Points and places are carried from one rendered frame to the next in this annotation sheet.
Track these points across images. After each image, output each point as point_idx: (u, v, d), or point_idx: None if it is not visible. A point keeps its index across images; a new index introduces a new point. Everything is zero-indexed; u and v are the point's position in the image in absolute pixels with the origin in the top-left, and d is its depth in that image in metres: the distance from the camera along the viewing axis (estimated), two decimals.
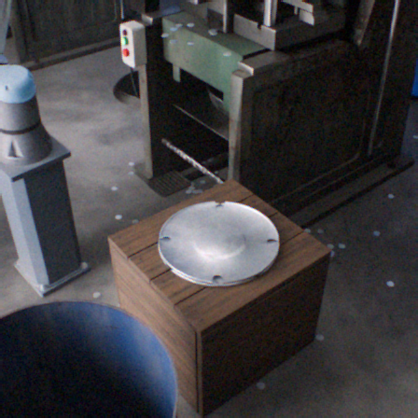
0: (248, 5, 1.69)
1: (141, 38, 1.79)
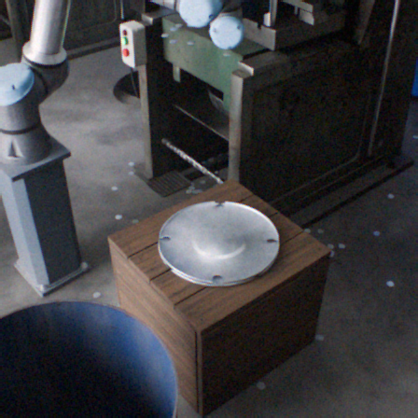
0: None
1: (141, 38, 1.79)
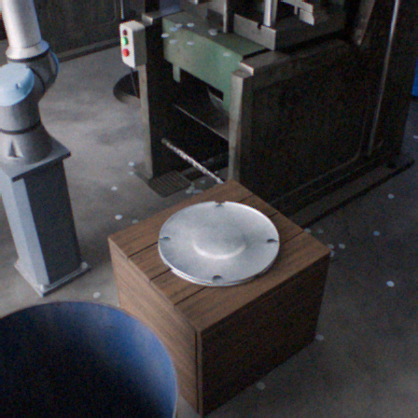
0: (248, 5, 1.69)
1: (141, 38, 1.79)
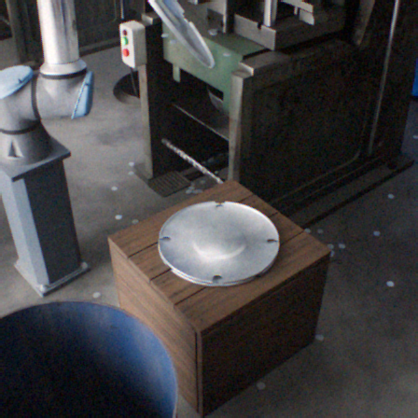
0: (248, 5, 1.69)
1: (141, 38, 1.79)
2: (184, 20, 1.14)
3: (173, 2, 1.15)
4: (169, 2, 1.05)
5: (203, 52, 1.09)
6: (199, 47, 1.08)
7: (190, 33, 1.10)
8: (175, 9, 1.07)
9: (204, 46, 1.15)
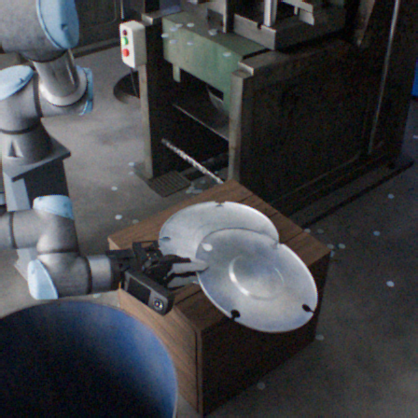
0: (248, 5, 1.69)
1: (141, 38, 1.79)
2: (276, 251, 1.33)
3: (260, 240, 1.34)
4: (258, 269, 1.25)
5: (304, 285, 1.28)
6: (299, 285, 1.27)
7: (286, 271, 1.29)
8: (266, 268, 1.27)
9: (302, 264, 1.33)
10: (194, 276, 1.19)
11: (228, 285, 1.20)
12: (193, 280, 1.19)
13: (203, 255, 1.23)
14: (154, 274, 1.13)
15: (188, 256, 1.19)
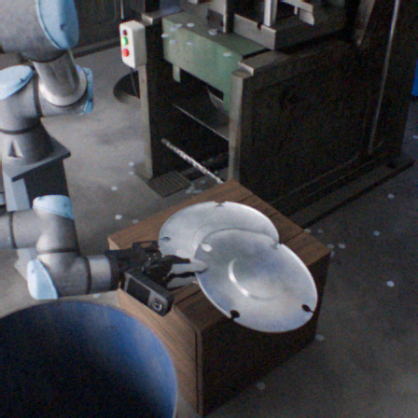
0: (248, 5, 1.69)
1: (141, 38, 1.79)
2: (276, 251, 1.33)
3: (260, 240, 1.34)
4: (257, 270, 1.26)
5: (304, 285, 1.28)
6: (298, 285, 1.27)
7: (286, 271, 1.29)
8: (266, 268, 1.27)
9: (302, 264, 1.33)
10: (193, 277, 1.19)
11: (227, 285, 1.20)
12: (192, 280, 1.19)
13: (202, 256, 1.24)
14: (153, 274, 1.13)
15: (187, 257, 1.19)
